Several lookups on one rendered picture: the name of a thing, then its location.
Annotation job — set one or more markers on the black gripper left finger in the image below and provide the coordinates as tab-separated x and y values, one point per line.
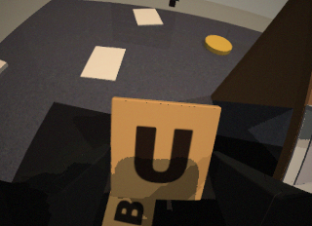
64	196

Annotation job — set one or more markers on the brown board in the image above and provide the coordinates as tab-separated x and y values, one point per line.
277	70

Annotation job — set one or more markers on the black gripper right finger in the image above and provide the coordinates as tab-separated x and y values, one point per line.
248	197

